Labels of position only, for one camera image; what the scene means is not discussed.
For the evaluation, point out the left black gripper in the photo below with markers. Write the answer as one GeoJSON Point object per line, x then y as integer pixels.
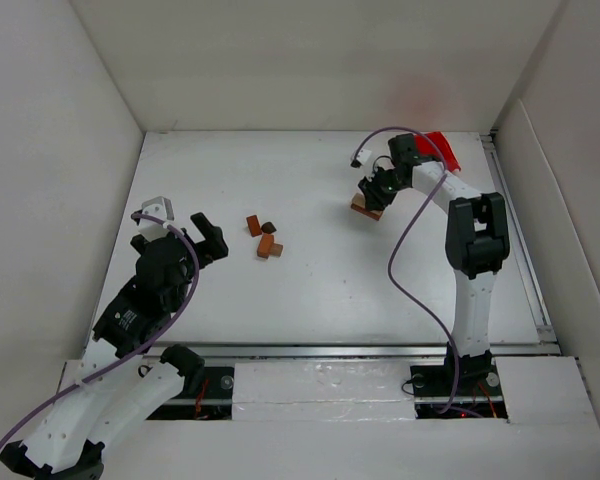
{"type": "Point", "coordinates": [181, 243]}

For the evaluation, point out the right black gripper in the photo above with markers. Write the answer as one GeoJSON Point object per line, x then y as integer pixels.
{"type": "Point", "coordinates": [377, 187]}

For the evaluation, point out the light long wood block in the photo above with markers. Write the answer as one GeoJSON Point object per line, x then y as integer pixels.
{"type": "Point", "coordinates": [358, 201]}

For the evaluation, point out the reddish long wood block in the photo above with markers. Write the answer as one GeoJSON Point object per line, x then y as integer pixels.
{"type": "Point", "coordinates": [375, 215]}

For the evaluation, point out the orange arch wood block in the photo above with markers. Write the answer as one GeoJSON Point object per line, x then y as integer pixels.
{"type": "Point", "coordinates": [265, 245]}

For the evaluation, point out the tan cube wood block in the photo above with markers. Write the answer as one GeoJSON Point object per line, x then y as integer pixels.
{"type": "Point", "coordinates": [276, 250]}

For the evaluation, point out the red plastic bin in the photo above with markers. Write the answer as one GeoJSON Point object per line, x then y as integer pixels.
{"type": "Point", "coordinates": [442, 150]}

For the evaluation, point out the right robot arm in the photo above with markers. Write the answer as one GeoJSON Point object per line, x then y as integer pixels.
{"type": "Point", "coordinates": [476, 241]}

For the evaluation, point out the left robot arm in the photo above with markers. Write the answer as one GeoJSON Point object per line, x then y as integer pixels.
{"type": "Point", "coordinates": [85, 420]}

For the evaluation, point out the small red-brown wood block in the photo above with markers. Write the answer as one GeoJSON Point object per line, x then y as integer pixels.
{"type": "Point", "coordinates": [253, 225]}

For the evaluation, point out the dark brown wood block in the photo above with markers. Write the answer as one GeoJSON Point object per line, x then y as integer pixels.
{"type": "Point", "coordinates": [268, 228]}

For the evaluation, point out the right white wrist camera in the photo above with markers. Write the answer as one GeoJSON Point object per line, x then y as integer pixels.
{"type": "Point", "coordinates": [360, 158]}

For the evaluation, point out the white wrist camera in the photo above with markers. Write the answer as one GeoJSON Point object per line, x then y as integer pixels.
{"type": "Point", "coordinates": [360, 158]}
{"type": "Point", "coordinates": [155, 213]}

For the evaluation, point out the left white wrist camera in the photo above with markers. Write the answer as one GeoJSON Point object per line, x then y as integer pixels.
{"type": "Point", "coordinates": [155, 213]}

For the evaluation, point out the aluminium front rail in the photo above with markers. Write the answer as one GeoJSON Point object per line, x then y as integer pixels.
{"type": "Point", "coordinates": [261, 351]}

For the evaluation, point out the aluminium side rail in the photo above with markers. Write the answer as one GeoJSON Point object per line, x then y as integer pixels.
{"type": "Point", "coordinates": [544, 328]}

